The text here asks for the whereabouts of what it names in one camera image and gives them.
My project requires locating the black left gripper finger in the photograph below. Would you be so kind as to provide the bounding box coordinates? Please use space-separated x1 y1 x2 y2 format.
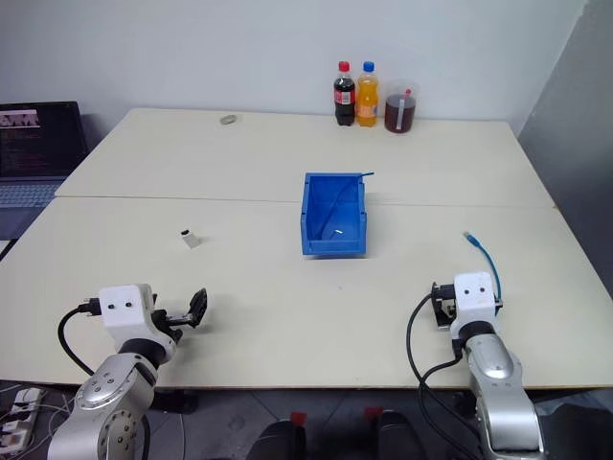
188 287 210 330

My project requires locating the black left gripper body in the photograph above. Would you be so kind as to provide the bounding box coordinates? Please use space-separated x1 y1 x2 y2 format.
151 309 198 344

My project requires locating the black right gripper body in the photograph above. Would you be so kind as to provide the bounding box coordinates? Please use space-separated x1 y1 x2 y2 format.
431 281 459 334

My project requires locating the blue Ethernet cable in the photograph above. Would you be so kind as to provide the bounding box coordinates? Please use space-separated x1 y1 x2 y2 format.
462 230 505 304

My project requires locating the blue plastic storage bin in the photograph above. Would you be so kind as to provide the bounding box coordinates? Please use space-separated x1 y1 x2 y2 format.
300 172 370 259

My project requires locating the white power strip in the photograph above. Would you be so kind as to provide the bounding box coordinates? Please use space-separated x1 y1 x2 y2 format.
0 386 45 450

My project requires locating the clear jar with dark liquid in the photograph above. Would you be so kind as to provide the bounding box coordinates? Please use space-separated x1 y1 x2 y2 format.
383 80 420 135

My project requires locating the orange soda bottle, blue cap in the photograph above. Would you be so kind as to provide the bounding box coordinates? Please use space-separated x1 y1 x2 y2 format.
355 60 380 128

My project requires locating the grey laptop with dark screen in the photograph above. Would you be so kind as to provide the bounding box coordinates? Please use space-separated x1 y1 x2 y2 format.
0 101 91 242

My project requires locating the cola bottle with red cap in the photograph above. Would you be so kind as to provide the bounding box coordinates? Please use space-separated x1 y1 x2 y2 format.
332 59 357 127

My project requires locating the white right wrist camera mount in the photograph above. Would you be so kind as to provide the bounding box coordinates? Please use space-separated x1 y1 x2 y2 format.
451 271 500 337

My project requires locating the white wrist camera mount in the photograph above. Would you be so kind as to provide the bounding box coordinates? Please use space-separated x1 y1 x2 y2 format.
451 271 500 337
98 283 176 358

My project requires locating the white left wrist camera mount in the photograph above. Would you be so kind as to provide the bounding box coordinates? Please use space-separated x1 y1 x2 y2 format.
98 283 176 358

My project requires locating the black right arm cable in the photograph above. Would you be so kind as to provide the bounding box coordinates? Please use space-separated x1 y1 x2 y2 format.
405 292 481 460

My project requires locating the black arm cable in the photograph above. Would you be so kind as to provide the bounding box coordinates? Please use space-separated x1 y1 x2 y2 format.
57 298 103 378
405 292 481 460

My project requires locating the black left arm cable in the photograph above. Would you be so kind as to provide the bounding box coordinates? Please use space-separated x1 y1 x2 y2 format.
57 298 103 378

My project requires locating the thin blue cable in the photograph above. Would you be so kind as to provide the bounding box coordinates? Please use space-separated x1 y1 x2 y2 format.
319 171 376 240

